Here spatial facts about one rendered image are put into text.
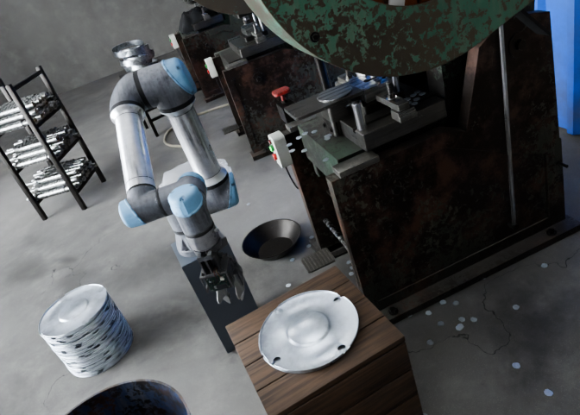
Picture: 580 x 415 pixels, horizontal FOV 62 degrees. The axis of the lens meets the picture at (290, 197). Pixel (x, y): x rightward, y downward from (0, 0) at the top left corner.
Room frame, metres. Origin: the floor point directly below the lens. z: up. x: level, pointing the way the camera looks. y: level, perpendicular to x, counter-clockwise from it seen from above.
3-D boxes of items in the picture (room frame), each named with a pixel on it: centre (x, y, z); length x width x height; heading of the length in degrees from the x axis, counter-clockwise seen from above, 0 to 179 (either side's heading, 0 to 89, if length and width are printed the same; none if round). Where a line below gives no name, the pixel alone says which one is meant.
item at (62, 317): (1.64, 1.00, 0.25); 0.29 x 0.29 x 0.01
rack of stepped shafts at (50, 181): (3.40, 1.54, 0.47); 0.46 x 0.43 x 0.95; 79
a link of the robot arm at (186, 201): (1.01, 0.23, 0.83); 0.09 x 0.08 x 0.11; 0
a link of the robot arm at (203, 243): (1.00, 0.23, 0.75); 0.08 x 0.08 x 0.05
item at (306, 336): (0.99, 0.07, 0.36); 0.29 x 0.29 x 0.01
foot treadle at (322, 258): (1.57, -0.25, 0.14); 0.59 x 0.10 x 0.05; 99
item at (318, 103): (1.56, -0.22, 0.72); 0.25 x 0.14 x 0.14; 99
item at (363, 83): (1.59, -0.38, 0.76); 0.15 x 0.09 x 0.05; 9
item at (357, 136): (1.59, -0.39, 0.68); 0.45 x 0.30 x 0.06; 9
